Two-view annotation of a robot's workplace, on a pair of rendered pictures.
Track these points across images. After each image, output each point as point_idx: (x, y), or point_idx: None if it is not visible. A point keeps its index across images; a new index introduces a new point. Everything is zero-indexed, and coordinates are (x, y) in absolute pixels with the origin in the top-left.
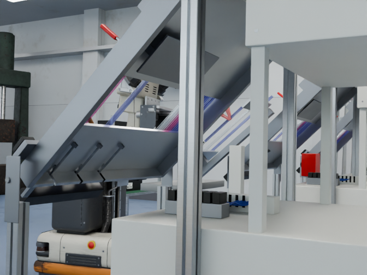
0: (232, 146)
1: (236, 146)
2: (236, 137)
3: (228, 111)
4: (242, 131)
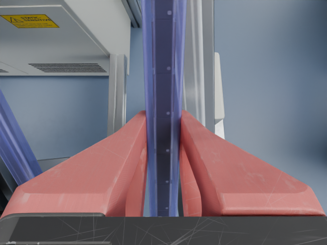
0: (223, 101)
1: (221, 77)
2: (214, 70)
3: (212, 137)
4: (212, 21)
